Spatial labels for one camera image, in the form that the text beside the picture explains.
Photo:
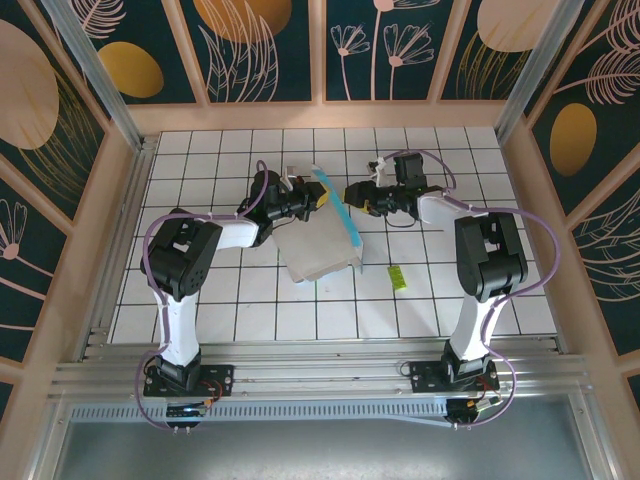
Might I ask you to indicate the blue and white paper box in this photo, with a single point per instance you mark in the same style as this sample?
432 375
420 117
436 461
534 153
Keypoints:
315 245

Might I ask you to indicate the green toy brick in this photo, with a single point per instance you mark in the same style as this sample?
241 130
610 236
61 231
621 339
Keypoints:
396 278

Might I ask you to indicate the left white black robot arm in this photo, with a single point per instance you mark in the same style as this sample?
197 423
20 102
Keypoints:
180 330

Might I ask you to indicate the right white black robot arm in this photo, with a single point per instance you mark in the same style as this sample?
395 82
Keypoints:
472 330

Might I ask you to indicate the black electronics with yellow plug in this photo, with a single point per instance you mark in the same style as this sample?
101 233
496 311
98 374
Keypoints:
462 412

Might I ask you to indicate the small black circuit board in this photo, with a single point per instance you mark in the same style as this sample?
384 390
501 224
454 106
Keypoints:
185 411

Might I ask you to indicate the grey metal sheet panel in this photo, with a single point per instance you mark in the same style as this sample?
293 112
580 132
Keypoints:
320 450

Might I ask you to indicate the aluminium side rail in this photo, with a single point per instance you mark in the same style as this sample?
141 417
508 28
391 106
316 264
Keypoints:
130 210

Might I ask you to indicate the long aluminium mounting rail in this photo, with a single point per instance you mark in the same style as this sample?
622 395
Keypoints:
320 372

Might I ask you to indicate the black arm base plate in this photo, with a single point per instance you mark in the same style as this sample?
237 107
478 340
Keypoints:
425 377
220 380

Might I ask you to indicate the aluminium corner post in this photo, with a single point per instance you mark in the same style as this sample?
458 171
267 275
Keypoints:
545 65
98 75

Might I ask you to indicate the aluminium frame beam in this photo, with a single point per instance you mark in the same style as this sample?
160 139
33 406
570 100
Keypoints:
47 440
595 440

